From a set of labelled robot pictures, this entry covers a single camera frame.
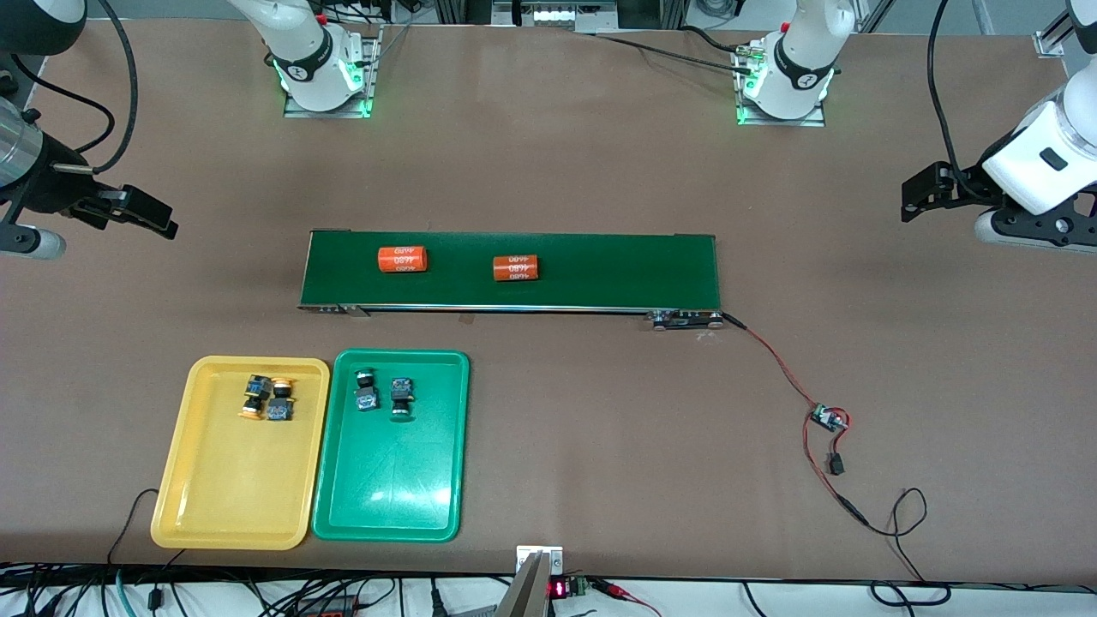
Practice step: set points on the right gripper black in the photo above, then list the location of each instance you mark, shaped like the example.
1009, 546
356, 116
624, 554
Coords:
53, 183

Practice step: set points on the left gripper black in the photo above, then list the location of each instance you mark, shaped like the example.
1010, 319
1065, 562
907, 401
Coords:
967, 188

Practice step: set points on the yellow mushroom push button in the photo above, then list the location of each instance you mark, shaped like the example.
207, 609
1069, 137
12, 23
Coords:
280, 410
254, 390

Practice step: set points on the orange cylinder marked 4680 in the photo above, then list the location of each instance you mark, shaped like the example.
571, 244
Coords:
517, 268
403, 260

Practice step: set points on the green mushroom push button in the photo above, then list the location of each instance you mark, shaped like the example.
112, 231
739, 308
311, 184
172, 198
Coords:
401, 390
367, 399

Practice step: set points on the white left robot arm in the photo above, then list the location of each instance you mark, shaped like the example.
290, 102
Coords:
801, 68

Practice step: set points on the small black circuit board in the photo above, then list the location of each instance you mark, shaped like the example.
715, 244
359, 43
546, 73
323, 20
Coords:
828, 417

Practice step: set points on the short lead with black plug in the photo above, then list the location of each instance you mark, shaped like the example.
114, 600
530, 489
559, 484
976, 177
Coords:
836, 466

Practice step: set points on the yellow plastic tray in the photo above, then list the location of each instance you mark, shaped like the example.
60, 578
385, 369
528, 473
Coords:
231, 488

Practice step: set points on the long red black power lead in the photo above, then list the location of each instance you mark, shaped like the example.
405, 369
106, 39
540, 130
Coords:
855, 512

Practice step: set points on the green conveyor belt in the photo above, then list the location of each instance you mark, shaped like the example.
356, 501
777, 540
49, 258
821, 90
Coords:
617, 274

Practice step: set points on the green plastic tray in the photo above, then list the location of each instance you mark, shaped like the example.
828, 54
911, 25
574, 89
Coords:
390, 480

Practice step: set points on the red probe lead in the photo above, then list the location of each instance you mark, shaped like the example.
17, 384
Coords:
630, 597

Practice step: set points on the red digit display module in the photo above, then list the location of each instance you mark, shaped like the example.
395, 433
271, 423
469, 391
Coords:
559, 589

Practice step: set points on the grey metal wedge bar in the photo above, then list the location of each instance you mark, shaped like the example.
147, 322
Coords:
524, 596

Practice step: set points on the aluminium frame profile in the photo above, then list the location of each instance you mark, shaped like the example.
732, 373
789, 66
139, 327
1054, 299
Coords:
1050, 38

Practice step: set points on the grey metal frame equipment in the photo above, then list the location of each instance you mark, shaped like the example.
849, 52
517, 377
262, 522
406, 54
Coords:
548, 13

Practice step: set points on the small metal bracket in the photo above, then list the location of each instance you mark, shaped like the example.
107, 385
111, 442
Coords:
553, 557

